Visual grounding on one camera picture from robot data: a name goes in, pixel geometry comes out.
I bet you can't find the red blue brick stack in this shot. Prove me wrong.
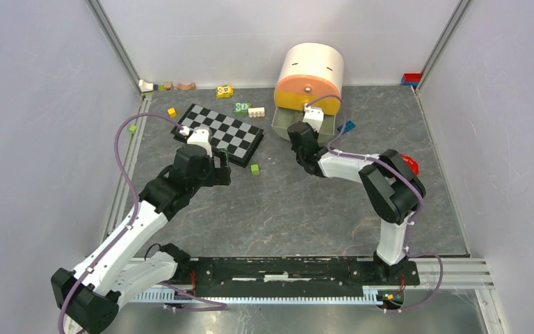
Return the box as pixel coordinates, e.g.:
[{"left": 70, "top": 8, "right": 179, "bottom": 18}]
[{"left": 400, "top": 72, "right": 422, "bottom": 87}]

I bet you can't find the yellow owl toy block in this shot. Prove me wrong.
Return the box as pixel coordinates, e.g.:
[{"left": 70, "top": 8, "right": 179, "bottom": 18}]
[{"left": 216, "top": 85, "right": 234, "bottom": 99}]

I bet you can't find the wooden arch block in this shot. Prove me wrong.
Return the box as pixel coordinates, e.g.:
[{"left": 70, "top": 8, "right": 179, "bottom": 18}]
[{"left": 176, "top": 82, "right": 197, "bottom": 90}]

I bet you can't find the small green cube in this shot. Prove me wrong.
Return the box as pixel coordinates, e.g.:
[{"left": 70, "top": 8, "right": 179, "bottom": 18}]
[{"left": 250, "top": 164, "right": 260, "bottom": 175}]

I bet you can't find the yellow drawer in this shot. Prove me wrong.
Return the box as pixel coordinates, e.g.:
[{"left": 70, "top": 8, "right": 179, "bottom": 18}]
[{"left": 274, "top": 90, "right": 341, "bottom": 116}]

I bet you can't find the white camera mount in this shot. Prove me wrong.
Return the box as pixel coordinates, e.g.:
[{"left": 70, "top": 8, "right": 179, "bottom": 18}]
[
  {"left": 302, "top": 104, "right": 325, "bottom": 133},
  {"left": 179, "top": 126, "right": 213, "bottom": 157}
]

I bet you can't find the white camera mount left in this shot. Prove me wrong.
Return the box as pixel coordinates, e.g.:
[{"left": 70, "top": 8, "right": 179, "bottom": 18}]
[{"left": 179, "top": 126, "right": 213, "bottom": 157}]

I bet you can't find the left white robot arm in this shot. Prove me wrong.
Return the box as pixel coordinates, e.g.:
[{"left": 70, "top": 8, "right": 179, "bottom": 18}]
[{"left": 51, "top": 144, "right": 231, "bottom": 333}]

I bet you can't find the red plastic toy piece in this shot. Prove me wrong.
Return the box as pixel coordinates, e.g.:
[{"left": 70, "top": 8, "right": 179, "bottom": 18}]
[{"left": 401, "top": 154, "right": 420, "bottom": 175}]

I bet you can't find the cream round drawer cabinet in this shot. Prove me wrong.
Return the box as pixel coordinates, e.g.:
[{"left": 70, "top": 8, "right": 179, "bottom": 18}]
[{"left": 277, "top": 42, "right": 344, "bottom": 98}]

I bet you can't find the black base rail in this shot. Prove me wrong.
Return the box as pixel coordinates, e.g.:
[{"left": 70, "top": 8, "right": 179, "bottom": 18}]
[{"left": 167, "top": 256, "right": 421, "bottom": 299}]

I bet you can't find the blue lego brick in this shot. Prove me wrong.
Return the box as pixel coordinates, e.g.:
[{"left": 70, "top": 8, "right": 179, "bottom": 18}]
[{"left": 337, "top": 120, "right": 355, "bottom": 134}]

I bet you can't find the white corner bracket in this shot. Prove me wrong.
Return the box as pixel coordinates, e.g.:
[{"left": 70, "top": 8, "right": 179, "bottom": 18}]
[{"left": 138, "top": 79, "right": 155, "bottom": 93}]

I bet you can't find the black white checkerboard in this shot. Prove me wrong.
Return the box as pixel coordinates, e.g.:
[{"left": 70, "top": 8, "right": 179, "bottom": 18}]
[{"left": 179, "top": 104, "right": 264, "bottom": 168}]

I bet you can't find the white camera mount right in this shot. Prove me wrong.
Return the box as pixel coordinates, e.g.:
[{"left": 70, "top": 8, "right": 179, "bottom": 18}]
[{"left": 302, "top": 104, "right": 325, "bottom": 133}]

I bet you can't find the yellow small cube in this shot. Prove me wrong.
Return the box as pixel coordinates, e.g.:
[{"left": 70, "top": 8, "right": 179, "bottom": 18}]
[{"left": 167, "top": 108, "right": 177, "bottom": 118}]

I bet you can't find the small wooden block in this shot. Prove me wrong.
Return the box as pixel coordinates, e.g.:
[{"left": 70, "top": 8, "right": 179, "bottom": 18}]
[{"left": 163, "top": 81, "right": 174, "bottom": 90}]

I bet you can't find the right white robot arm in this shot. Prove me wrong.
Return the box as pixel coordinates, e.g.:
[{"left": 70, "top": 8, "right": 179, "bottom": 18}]
[{"left": 287, "top": 122, "right": 426, "bottom": 284}]

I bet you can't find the green number block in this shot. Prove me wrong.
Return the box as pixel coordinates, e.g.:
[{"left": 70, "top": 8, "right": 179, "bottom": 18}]
[{"left": 234, "top": 102, "right": 252, "bottom": 115}]

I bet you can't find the orange top drawer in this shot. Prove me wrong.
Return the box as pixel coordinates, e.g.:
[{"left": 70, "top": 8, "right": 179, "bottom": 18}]
[{"left": 274, "top": 74, "right": 341, "bottom": 99}]

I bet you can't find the grey green bottom drawer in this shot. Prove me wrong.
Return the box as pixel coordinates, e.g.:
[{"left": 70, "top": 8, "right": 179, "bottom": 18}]
[{"left": 271, "top": 107, "right": 337, "bottom": 143}]

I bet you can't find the white lego brick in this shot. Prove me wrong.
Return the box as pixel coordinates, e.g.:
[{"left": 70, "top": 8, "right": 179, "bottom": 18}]
[{"left": 248, "top": 107, "right": 266, "bottom": 118}]

